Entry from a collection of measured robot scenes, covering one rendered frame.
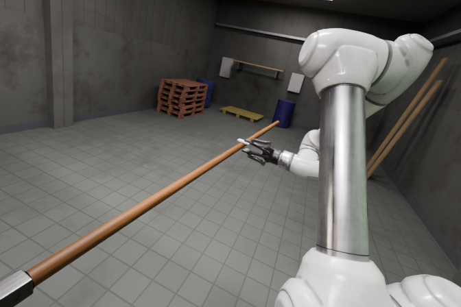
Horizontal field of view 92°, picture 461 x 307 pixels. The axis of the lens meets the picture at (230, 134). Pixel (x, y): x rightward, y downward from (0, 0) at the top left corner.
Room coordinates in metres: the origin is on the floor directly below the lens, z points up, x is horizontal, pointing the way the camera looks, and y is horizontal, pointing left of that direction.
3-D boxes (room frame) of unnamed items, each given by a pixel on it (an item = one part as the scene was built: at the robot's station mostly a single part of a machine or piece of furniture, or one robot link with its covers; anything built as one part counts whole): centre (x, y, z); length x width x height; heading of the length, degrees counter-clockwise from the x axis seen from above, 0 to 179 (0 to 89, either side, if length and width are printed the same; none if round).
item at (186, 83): (5.90, 1.44, 0.41); 1.21 x 0.79 x 0.82; 163
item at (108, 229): (1.05, -0.05, 1.19); 1.71 x 0.03 x 0.03; 158
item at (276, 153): (1.05, -0.22, 1.20); 0.09 x 0.07 x 0.08; 68
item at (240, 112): (7.14, -0.23, 0.06); 1.29 x 0.88 x 0.12; 73
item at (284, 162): (1.02, -0.29, 1.20); 0.09 x 0.06 x 0.09; 158
